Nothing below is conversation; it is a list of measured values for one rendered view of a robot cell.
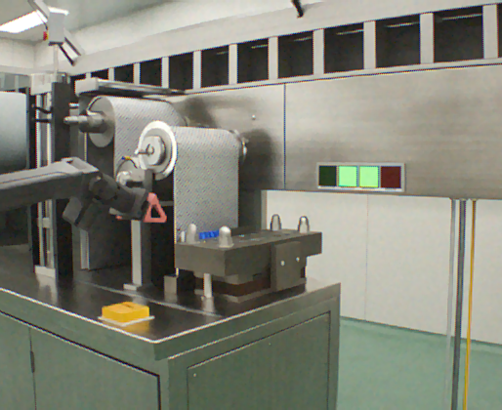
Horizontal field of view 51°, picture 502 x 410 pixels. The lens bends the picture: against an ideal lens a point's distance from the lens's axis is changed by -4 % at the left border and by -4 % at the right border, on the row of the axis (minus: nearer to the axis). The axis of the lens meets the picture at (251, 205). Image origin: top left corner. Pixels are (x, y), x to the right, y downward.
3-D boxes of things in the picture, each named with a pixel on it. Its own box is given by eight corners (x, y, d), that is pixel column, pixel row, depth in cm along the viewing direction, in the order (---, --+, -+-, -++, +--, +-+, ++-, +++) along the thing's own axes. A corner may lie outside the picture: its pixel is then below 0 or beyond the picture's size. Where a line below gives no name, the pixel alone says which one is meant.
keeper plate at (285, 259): (270, 290, 133) (270, 245, 132) (293, 283, 141) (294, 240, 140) (278, 292, 131) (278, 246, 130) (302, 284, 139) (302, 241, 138)
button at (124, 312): (102, 318, 111) (102, 307, 111) (128, 311, 116) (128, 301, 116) (122, 325, 107) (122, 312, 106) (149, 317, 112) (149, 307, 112)
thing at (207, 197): (174, 243, 135) (173, 168, 134) (236, 233, 153) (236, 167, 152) (176, 243, 135) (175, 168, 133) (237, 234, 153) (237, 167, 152)
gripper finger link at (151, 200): (166, 233, 125) (137, 218, 118) (146, 230, 129) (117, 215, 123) (176, 207, 127) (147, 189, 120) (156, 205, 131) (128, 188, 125)
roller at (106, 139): (87, 147, 158) (87, 100, 156) (152, 148, 177) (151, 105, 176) (116, 146, 149) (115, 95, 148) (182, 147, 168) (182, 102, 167)
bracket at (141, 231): (122, 289, 138) (119, 168, 135) (142, 285, 143) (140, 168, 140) (135, 292, 135) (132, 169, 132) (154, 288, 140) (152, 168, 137)
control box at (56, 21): (42, 45, 173) (42, 16, 172) (62, 46, 176) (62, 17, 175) (43, 41, 167) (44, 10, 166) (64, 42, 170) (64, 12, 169)
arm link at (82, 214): (99, 176, 106) (68, 158, 109) (68, 226, 105) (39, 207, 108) (125, 191, 118) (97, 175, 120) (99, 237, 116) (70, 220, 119)
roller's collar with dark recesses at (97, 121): (76, 133, 150) (76, 110, 150) (95, 134, 155) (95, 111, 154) (90, 132, 146) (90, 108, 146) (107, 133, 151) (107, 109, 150)
